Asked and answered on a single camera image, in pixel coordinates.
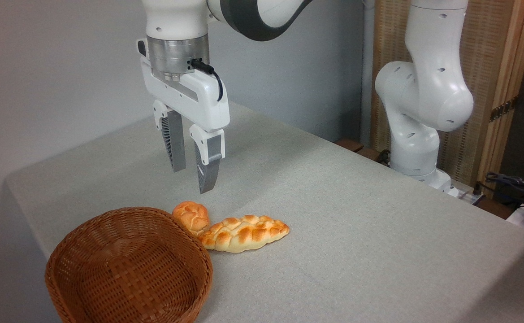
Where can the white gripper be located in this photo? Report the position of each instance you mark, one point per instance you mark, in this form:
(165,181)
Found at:
(199,101)

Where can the small round bread roll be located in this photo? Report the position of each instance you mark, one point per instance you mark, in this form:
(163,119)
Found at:
(192,215)

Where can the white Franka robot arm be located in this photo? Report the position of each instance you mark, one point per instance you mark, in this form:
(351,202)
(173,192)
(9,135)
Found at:
(427,89)

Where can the long braided bread loaf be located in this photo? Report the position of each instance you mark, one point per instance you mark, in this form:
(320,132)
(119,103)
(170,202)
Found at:
(244,233)

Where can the brown woven wicker basket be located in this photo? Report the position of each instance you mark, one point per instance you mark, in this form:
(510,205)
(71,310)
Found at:
(127,269)

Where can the brown wooden block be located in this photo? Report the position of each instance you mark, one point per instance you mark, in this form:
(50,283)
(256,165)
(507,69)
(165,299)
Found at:
(349,144)
(369,154)

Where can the grey vertical pipe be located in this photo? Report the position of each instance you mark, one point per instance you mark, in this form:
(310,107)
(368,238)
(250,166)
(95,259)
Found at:
(366,67)

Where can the wooden rattan folding screen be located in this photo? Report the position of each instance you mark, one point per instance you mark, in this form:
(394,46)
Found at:
(488,45)

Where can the metal screen hinge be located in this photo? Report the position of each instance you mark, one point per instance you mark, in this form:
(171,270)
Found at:
(504,109)

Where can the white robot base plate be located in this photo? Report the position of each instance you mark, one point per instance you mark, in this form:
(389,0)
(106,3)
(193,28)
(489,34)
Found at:
(465,194)

